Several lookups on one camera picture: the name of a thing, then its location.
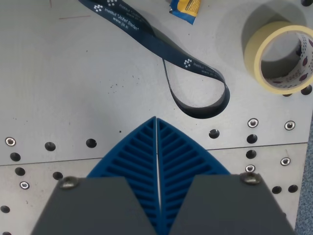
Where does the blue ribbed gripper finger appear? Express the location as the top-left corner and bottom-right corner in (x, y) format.
(156, 117), (297, 235)
(31, 116), (161, 235)

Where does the beige masking tape roll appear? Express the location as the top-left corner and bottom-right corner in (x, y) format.
(244, 21), (313, 95)

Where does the blue yellow snack wrapper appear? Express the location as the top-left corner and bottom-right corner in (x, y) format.
(167, 0), (201, 25)

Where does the dark blue printed lanyard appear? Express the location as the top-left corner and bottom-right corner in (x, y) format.
(78, 0), (231, 120)

